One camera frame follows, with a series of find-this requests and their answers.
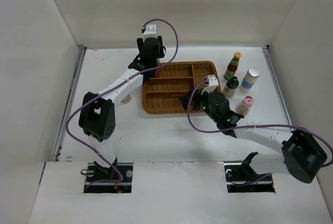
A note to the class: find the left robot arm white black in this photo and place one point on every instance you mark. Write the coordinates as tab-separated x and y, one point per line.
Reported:
98	119

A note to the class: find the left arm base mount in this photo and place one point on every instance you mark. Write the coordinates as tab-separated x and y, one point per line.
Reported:
99	179

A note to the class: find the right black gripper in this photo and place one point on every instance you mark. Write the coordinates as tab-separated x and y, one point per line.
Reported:
196	96

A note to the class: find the pink cap spice shaker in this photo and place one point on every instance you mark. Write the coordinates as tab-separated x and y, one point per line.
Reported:
245	106

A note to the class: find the black cap pepper shaker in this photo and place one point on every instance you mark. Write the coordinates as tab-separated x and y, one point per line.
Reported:
230	87

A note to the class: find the small jar white lid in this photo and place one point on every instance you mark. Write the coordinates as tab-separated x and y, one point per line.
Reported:
127	99

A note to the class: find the dark soy sauce bottle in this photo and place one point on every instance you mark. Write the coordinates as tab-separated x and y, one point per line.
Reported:
157	70

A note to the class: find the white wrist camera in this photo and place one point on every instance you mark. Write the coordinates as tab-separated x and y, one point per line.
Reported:
211	83
149	30

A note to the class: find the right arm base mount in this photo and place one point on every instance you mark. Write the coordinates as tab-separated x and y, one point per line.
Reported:
241	178

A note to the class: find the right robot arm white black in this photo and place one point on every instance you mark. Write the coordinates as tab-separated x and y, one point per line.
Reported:
302	156

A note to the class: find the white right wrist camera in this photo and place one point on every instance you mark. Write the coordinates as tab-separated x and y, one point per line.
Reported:
211	83

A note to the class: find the white blue cylindrical shaker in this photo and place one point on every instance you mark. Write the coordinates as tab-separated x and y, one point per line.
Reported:
249	79

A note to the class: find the red green sauce bottle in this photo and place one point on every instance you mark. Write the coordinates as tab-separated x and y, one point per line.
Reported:
232	66

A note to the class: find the brown wicker divided basket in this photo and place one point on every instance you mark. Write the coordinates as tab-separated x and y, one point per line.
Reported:
161	95

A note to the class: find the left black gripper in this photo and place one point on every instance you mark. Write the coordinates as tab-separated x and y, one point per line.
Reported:
160	53

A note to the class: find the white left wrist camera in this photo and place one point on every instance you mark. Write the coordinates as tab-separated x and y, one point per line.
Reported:
149	30

